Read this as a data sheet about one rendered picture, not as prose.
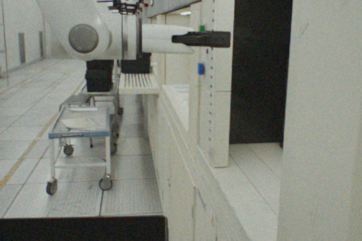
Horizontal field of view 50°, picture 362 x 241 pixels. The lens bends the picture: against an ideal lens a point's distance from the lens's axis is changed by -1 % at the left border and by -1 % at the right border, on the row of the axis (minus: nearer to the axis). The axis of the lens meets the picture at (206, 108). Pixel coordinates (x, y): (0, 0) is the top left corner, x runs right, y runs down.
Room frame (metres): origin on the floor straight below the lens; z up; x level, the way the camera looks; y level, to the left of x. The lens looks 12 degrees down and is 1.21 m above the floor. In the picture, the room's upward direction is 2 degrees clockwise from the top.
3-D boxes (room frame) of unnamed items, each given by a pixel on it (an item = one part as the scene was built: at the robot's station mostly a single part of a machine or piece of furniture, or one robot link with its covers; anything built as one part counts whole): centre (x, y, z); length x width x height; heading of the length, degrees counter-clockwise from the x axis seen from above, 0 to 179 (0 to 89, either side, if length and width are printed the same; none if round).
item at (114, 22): (0.74, 0.23, 1.19); 0.13 x 0.09 x 0.08; 101
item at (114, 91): (4.76, 1.30, 0.24); 0.94 x 0.53 x 0.48; 11
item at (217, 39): (0.75, -0.01, 1.19); 0.07 x 0.03 x 0.03; 101
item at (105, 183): (3.10, 0.99, 0.24); 0.97 x 0.52 x 0.48; 14
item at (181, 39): (0.74, 0.04, 1.19); 0.08 x 0.06 x 0.01; 41
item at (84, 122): (2.92, 0.98, 0.47); 0.31 x 0.23 x 0.02; 33
